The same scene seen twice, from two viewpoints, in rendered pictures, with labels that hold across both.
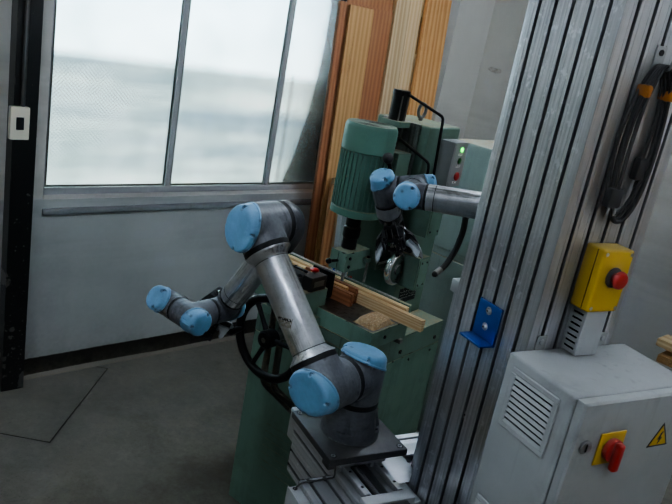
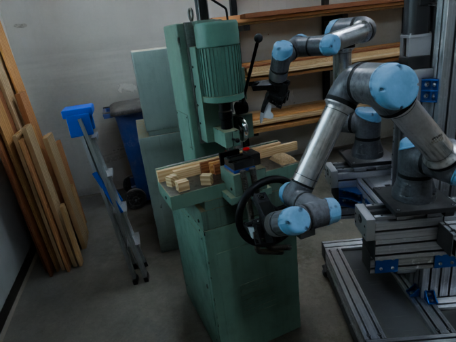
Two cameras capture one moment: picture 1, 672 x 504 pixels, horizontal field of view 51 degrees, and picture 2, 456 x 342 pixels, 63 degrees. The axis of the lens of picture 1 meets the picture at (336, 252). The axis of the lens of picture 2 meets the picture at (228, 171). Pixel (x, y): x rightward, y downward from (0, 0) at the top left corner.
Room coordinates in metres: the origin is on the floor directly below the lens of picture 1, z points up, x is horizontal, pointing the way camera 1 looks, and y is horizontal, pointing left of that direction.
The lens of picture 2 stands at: (1.49, 1.28, 1.47)
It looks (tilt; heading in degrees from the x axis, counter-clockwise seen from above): 21 degrees down; 303
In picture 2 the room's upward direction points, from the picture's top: 7 degrees counter-clockwise
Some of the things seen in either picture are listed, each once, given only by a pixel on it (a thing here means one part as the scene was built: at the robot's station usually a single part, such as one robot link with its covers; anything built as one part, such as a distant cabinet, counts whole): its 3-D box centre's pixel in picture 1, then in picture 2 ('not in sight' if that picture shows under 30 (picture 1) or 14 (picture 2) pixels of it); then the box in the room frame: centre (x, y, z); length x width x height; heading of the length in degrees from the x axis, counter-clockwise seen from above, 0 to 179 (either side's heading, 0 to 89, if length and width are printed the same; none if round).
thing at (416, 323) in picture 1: (349, 292); (238, 159); (2.31, -0.07, 0.92); 0.61 x 0.02 x 0.04; 54
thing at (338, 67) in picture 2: not in sight; (342, 77); (1.98, -0.58, 1.19); 0.15 x 0.12 x 0.55; 166
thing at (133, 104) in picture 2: not in sight; (147, 150); (3.99, -1.18, 0.48); 0.64 x 0.54 x 0.97; 48
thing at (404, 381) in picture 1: (332, 417); (232, 255); (2.43, -0.11, 0.36); 0.58 x 0.45 x 0.71; 144
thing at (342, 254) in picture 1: (349, 259); (226, 137); (2.34, -0.05, 1.03); 0.14 x 0.07 x 0.09; 144
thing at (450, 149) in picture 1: (450, 162); not in sight; (2.51, -0.34, 1.40); 0.10 x 0.06 x 0.16; 144
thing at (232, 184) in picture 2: (297, 296); (243, 176); (2.19, 0.10, 0.92); 0.15 x 0.13 x 0.09; 54
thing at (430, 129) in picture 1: (399, 216); (201, 100); (2.57, -0.21, 1.16); 0.22 x 0.22 x 0.72; 54
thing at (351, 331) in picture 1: (311, 304); (235, 180); (2.26, 0.05, 0.87); 0.61 x 0.30 x 0.06; 54
